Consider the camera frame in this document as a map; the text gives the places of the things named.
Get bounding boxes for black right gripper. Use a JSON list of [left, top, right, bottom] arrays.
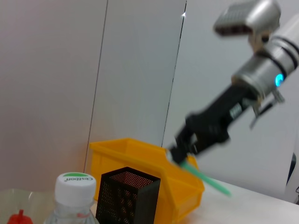
[[171, 84, 258, 164]]

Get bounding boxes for green utility knife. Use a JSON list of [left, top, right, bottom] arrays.
[[165, 149, 233, 198]]

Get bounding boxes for clear green-label water bottle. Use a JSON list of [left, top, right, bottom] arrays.
[[43, 172, 100, 224]]

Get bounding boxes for red-orange toy orange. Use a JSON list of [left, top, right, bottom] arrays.
[[7, 209, 34, 224]]

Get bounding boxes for black mesh pen holder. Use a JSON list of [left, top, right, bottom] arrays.
[[95, 166, 162, 224]]

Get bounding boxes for translucent wavy fruit plate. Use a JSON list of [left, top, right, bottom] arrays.
[[0, 188, 57, 224]]

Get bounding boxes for yellow plastic bin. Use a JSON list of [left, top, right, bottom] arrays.
[[89, 138, 206, 224]]

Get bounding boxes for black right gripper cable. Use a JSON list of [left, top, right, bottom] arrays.
[[249, 90, 285, 129]]

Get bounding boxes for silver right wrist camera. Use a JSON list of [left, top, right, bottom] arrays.
[[213, 0, 281, 55]]

